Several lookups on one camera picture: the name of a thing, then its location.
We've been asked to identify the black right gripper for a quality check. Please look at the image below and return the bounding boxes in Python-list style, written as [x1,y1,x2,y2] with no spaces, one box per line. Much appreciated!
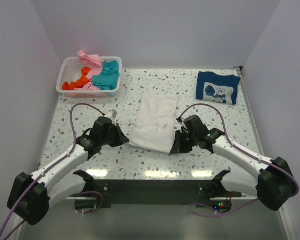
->
[170,129,198,155]

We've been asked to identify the white t-shirt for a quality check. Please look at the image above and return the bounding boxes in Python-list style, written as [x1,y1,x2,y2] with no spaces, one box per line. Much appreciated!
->
[129,92,178,154]

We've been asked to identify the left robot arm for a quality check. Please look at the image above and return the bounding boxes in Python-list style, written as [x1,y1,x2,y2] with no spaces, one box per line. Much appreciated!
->
[7,110,129,226]

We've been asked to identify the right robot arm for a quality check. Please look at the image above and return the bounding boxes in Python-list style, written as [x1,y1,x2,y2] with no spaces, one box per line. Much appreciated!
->
[170,115,300,211]

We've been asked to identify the teal t-shirt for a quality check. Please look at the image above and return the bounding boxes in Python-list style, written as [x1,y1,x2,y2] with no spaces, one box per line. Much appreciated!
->
[92,61,120,91]

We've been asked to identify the folded blue printed t-shirt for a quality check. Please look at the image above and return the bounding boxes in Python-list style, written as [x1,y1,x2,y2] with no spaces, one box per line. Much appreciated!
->
[195,71,241,106]

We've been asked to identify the orange t-shirt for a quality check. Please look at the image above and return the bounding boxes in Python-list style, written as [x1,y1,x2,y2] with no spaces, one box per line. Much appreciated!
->
[61,67,93,91]

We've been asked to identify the pink t-shirt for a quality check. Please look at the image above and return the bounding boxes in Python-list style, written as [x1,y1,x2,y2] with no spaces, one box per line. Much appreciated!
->
[77,50,104,91]

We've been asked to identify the white plastic basket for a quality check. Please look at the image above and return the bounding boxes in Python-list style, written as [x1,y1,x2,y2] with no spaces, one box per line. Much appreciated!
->
[56,51,122,98]

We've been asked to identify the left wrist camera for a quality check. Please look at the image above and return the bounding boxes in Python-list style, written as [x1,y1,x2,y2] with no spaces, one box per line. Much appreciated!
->
[104,109,118,125]

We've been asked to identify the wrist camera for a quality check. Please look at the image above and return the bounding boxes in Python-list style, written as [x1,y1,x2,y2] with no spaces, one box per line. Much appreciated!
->
[104,109,118,125]
[176,117,188,133]

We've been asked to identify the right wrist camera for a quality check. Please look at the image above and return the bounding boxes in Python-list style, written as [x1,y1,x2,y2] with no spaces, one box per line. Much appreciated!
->
[176,117,188,133]

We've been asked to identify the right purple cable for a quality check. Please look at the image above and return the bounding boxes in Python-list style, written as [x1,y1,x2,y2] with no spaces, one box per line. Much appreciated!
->
[176,103,300,218]

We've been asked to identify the purple cable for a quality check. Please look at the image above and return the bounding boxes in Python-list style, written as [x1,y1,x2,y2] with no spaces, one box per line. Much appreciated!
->
[0,102,107,240]
[176,103,300,218]

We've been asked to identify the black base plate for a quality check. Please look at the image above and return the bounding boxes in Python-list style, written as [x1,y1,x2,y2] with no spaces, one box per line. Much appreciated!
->
[64,179,242,210]

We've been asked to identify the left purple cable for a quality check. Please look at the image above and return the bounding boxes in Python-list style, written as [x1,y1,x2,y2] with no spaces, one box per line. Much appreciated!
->
[0,102,107,240]

